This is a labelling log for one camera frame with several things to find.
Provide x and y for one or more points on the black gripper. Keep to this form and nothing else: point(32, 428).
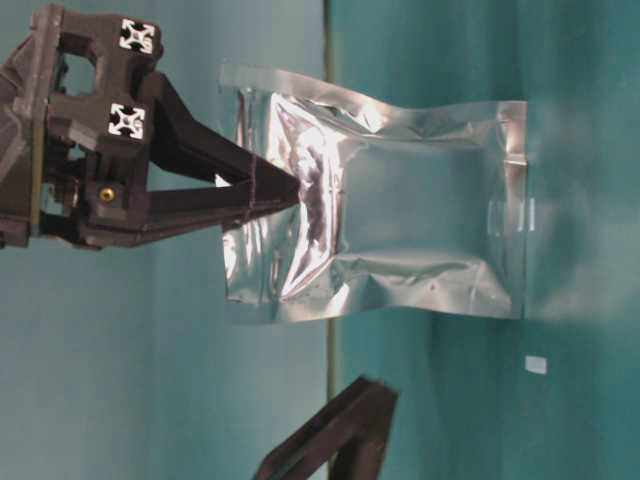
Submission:
point(82, 110)

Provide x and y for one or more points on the small white tape piece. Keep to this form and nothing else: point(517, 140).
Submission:
point(536, 364)

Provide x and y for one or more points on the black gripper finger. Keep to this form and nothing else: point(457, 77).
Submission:
point(349, 434)

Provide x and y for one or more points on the silver zip bag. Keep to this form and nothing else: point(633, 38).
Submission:
point(397, 207)

